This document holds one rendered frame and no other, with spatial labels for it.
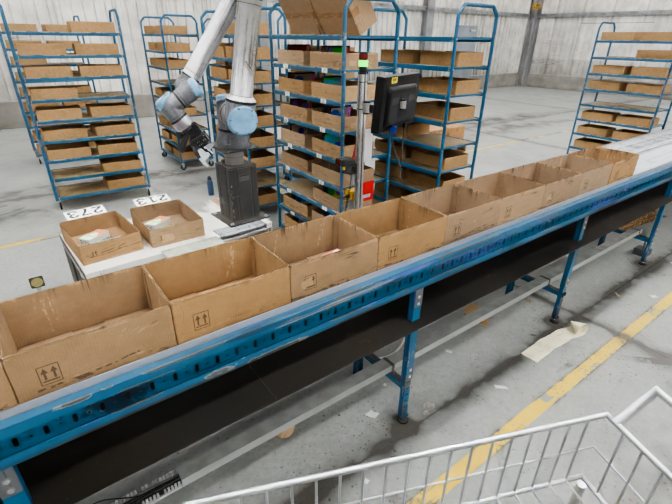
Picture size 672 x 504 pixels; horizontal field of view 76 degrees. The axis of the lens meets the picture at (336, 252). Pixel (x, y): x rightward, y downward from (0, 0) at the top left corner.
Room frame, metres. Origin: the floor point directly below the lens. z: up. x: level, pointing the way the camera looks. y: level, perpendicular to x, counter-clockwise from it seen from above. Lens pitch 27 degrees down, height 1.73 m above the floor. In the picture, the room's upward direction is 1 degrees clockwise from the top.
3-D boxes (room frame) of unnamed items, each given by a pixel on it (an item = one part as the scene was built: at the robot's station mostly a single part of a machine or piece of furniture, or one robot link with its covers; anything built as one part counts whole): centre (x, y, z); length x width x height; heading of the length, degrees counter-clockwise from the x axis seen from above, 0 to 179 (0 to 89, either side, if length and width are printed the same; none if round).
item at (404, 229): (1.71, -0.23, 0.97); 0.39 x 0.29 x 0.17; 127
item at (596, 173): (2.65, -1.49, 0.96); 0.39 x 0.29 x 0.17; 127
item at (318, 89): (3.28, -0.04, 1.39); 0.40 x 0.30 x 0.10; 36
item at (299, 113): (3.66, 0.24, 1.19); 0.40 x 0.30 x 0.10; 36
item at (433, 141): (3.94, -0.73, 0.98); 0.98 x 0.49 x 1.96; 37
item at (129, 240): (2.00, 1.21, 0.80); 0.38 x 0.28 x 0.10; 42
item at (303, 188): (3.51, 0.07, 0.98); 0.98 x 0.49 x 1.96; 37
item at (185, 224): (2.20, 0.94, 0.80); 0.38 x 0.28 x 0.10; 38
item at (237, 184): (2.42, 0.58, 0.91); 0.26 x 0.26 x 0.33; 41
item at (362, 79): (2.55, -0.13, 1.11); 0.12 x 0.05 x 0.88; 127
